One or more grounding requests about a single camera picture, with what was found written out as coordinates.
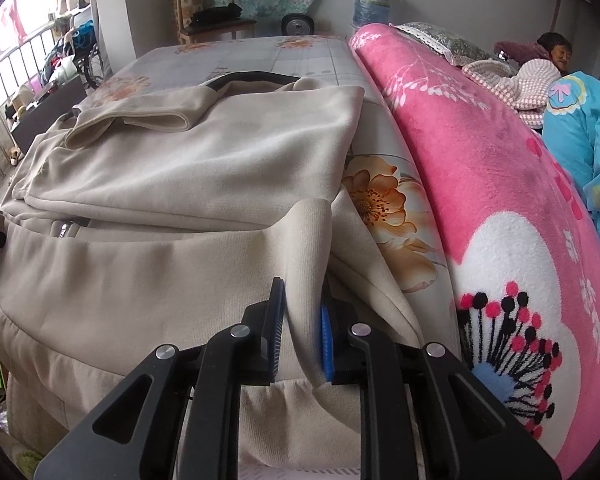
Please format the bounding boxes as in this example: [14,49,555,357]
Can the beige zip jacket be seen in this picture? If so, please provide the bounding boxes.
[0,72,423,473]

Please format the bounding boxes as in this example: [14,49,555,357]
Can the black clothing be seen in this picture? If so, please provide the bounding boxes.
[189,3,244,27]

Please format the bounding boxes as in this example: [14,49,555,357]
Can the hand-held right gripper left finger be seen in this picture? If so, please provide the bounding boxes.
[34,276,287,480]

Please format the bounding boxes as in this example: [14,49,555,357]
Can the floral plaid bed sheet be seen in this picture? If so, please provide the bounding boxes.
[72,34,456,361]

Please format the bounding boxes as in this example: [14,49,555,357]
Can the spoked wheel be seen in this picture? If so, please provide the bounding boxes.
[82,42,106,89]

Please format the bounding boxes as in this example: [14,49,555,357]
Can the grey lace-trimmed pillow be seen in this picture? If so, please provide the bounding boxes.
[394,21,492,67]

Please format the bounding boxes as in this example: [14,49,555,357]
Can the dark cabinet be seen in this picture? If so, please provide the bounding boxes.
[9,76,88,155]

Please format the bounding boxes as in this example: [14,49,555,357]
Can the pink floral blanket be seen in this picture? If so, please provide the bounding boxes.
[347,22,600,480]

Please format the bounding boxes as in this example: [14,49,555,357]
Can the blue water jug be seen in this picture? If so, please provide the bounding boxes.
[352,0,394,28]

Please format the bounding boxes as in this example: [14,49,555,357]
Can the pile of clothes and bags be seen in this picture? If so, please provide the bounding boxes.
[45,17,98,86]

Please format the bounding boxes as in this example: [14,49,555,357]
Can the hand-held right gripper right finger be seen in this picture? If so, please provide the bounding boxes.
[320,295,563,480]

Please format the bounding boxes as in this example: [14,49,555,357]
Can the wooden chair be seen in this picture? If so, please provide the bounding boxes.
[171,0,258,45]

